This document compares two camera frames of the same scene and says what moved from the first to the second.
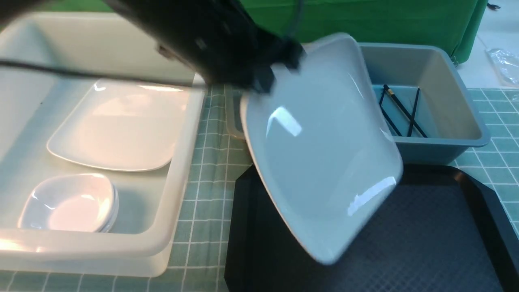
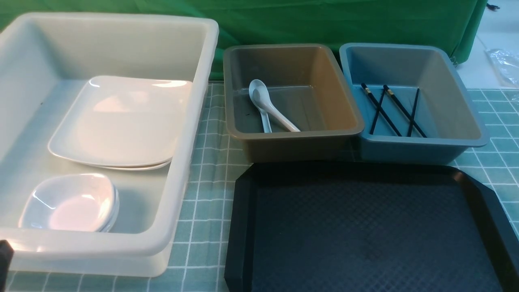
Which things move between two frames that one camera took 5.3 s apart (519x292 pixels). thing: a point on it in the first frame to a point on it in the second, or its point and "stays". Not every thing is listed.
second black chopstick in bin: (413, 113) stays
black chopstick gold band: (416, 124) stays
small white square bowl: (79, 202) stays
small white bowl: (115, 211) stays
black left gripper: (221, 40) to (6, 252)
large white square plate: (320, 150) to (123, 123)
